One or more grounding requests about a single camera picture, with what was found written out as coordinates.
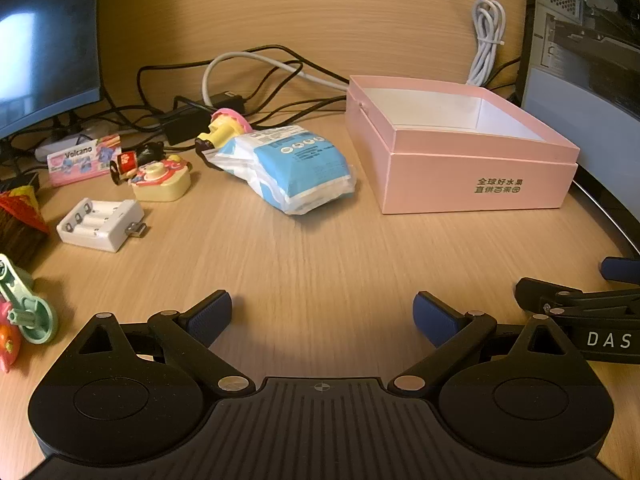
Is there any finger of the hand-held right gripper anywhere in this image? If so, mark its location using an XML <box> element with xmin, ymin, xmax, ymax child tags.
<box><xmin>515</xmin><ymin>277</ymin><xmax>640</xmax><ymax>316</ymax></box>
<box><xmin>601</xmin><ymin>256</ymin><xmax>640</xmax><ymax>281</ymax></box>

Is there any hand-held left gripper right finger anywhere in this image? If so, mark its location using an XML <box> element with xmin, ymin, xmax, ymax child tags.
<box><xmin>389</xmin><ymin>291</ymin><xmax>581</xmax><ymax>397</ymax></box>

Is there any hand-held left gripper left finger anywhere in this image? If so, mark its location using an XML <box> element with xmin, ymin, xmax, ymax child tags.
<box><xmin>75</xmin><ymin>290</ymin><xmax>257</xmax><ymax>399</ymax></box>

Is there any white battery charger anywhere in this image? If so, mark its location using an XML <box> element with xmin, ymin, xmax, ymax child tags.
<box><xmin>56</xmin><ymin>198</ymin><xmax>151</xmax><ymax>254</ymax></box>

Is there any pink cardboard box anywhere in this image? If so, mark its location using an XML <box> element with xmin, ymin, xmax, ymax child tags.
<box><xmin>344</xmin><ymin>75</ymin><xmax>581</xmax><ymax>215</ymax></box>

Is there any blue white plastic pouch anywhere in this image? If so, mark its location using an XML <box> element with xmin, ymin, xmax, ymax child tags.
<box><xmin>202</xmin><ymin>125</ymin><xmax>357</xmax><ymax>217</ymax></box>

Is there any small red black toy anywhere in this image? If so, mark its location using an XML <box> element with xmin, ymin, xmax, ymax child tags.
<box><xmin>110</xmin><ymin>150</ymin><xmax>141</xmax><ymax>186</ymax></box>

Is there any green crank toy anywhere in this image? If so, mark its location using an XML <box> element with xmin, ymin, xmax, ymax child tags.
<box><xmin>0</xmin><ymin>254</ymin><xmax>59</xmax><ymax>345</ymax></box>

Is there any yellow pink cake toy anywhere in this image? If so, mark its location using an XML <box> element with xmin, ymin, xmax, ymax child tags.
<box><xmin>195</xmin><ymin>107</ymin><xmax>251</xmax><ymax>161</ymax></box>

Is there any pink orange toy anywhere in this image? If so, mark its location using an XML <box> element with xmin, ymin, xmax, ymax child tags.
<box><xmin>0</xmin><ymin>296</ymin><xmax>23</xmax><ymax>374</ymax></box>

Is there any red yellow striped cupcake toy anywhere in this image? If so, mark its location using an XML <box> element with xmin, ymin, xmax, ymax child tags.
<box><xmin>0</xmin><ymin>185</ymin><xmax>51</xmax><ymax>267</ymax></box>

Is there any computer case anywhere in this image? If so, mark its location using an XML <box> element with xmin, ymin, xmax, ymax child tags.
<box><xmin>515</xmin><ymin>0</ymin><xmax>640</xmax><ymax>256</ymax></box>

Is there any black power adapter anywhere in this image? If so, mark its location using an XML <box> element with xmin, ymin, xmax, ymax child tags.
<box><xmin>162</xmin><ymin>91</ymin><xmax>249</xmax><ymax>146</ymax></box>

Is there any pink printed card box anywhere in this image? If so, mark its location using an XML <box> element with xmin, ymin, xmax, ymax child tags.
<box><xmin>46</xmin><ymin>132</ymin><xmax>123</xmax><ymax>188</ymax></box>

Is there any computer monitor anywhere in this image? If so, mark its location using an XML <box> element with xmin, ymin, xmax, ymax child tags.
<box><xmin>0</xmin><ymin>0</ymin><xmax>103</xmax><ymax>141</ymax></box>

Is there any black cable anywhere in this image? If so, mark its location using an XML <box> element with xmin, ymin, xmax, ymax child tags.
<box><xmin>487</xmin><ymin>56</ymin><xmax>523</xmax><ymax>103</ymax></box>
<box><xmin>136</xmin><ymin>46</ymin><xmax>351</xmax><ymax>131</ymax></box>

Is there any coiled white cable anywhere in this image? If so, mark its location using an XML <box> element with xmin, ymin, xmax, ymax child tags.
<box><xmin>466</xmin><ymin>0</ymin><xmax>507</xmax><ymax>87</ymax></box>

